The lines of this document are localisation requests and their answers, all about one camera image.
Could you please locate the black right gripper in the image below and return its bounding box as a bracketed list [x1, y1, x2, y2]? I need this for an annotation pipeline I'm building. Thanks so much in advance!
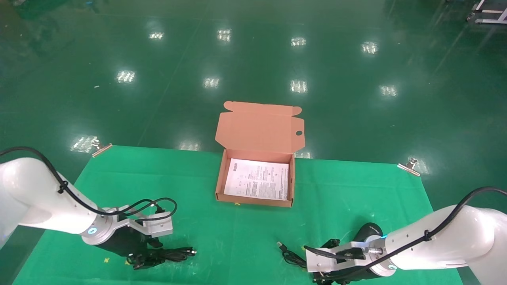
[313, 222, 385, 285]

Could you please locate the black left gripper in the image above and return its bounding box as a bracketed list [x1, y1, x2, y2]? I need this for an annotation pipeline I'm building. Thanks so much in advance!
[96, 226, 164, 271]

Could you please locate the black data cable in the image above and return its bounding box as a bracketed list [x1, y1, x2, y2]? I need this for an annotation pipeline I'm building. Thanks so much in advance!
[126, 247, 198, 270]

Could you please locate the orange cardboard box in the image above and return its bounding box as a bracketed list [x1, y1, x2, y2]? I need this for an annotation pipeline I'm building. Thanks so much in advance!
[215, 101, 305, 208]

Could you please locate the green table mat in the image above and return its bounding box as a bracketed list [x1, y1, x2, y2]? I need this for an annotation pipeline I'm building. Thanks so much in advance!
[12, 145, 464, 285]

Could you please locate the white printed instruction sheet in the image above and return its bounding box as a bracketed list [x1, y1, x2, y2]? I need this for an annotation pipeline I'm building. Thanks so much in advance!
[224, 158, 290, 201]

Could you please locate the metal binder clip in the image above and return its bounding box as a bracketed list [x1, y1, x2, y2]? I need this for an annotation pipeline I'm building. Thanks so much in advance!
[92, 143, 113, 158]
[397, 158, 421, 177]

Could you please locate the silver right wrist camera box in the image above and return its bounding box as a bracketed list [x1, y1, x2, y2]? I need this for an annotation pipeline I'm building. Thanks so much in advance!
[305, 242, 367, 274]

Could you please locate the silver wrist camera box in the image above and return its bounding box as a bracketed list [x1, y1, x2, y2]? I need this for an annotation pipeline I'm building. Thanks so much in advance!
[117, 205, 174, 238]
[305, 242, 367, 274]

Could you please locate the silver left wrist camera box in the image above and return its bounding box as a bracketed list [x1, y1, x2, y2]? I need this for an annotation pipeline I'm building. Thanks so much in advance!
[117, 205, 174, 238]

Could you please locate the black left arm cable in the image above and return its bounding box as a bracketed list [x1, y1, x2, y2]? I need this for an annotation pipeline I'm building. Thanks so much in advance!
[0, 146, 178, 223]

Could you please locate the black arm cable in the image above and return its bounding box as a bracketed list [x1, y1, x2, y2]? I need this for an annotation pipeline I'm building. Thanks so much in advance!
[0, 146, 178, 223]
[303, 187, 507, 262]

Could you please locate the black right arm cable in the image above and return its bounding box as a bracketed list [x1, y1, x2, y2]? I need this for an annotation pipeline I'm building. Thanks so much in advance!
[303, 187, 507, 262]

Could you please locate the white metal cart frame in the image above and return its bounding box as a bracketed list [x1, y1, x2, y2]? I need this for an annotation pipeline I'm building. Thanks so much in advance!
[466, 0, 507, 25]

